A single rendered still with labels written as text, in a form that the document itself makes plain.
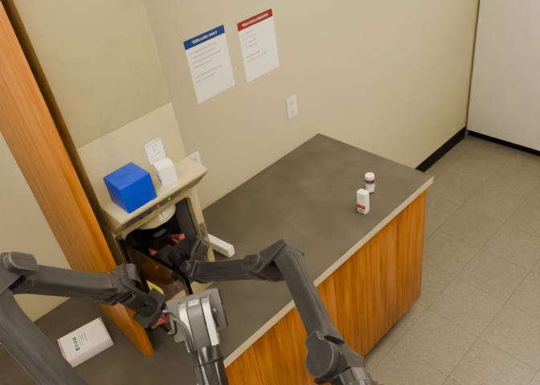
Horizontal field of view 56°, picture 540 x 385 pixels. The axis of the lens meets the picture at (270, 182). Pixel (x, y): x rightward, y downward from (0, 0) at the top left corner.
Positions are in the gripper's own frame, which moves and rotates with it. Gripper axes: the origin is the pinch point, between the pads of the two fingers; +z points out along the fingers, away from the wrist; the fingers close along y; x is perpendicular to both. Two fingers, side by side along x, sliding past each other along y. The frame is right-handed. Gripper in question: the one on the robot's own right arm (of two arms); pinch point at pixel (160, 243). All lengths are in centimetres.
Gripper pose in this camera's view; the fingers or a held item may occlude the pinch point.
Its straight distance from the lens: 189.9
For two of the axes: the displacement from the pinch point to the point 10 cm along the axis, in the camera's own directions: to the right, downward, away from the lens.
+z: -6.9, -3.4, 6.3
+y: -7.1, 4.9, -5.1
